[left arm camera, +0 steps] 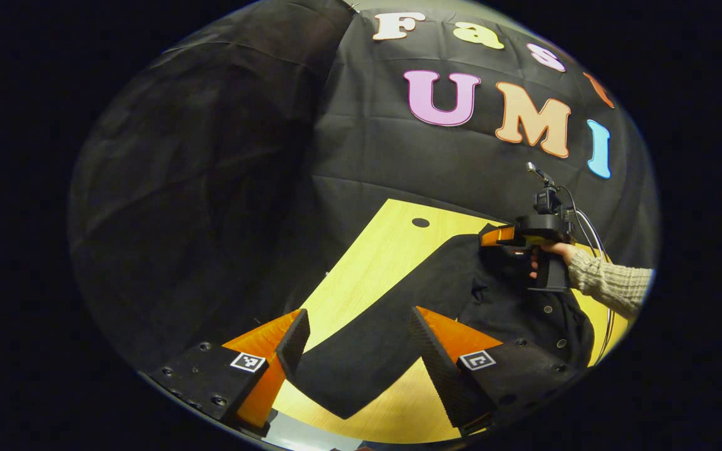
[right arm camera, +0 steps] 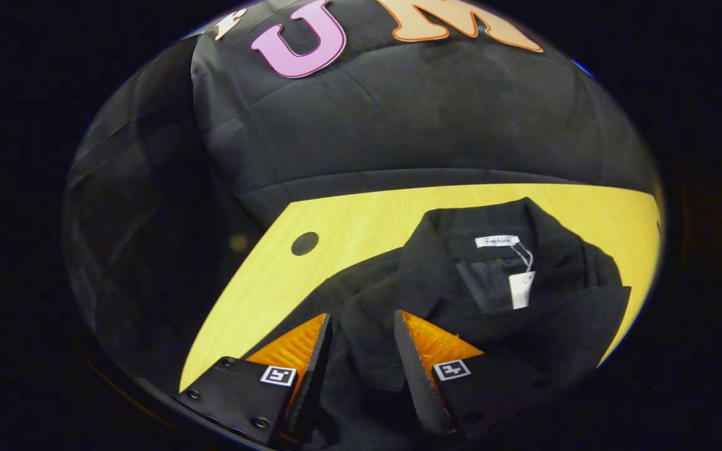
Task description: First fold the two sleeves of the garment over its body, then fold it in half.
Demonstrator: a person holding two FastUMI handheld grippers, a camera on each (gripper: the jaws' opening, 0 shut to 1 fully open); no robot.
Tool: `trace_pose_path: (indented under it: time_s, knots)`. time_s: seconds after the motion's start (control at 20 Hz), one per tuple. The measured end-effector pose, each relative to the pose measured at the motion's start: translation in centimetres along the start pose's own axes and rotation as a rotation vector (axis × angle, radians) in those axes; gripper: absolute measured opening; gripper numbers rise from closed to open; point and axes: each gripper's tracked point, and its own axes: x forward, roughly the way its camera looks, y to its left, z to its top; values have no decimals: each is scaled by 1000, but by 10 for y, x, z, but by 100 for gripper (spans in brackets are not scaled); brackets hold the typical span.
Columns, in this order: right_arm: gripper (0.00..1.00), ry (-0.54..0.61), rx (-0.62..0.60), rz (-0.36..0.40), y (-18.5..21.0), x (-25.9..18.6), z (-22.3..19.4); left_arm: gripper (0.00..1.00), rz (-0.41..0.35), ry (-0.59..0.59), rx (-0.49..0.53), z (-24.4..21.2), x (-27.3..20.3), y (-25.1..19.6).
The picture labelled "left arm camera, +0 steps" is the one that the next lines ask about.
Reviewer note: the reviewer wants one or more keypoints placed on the black button jacket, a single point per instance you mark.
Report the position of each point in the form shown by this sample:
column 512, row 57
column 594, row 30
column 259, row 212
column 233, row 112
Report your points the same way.
column 398, row 313

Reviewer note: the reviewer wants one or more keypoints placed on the black backdrop cloth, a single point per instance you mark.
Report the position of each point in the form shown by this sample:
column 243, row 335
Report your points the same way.
column 210, row 188

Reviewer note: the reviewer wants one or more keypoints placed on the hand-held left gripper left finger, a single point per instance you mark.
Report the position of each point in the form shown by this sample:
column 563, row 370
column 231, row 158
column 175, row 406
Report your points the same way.
column 293, row 343

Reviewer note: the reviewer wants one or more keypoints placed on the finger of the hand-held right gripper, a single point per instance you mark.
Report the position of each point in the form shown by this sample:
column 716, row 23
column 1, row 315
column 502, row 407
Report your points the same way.
column 497, row 235

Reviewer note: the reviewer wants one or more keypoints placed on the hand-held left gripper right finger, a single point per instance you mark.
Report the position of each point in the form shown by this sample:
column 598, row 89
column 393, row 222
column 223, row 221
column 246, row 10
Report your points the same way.
column 439, row 376

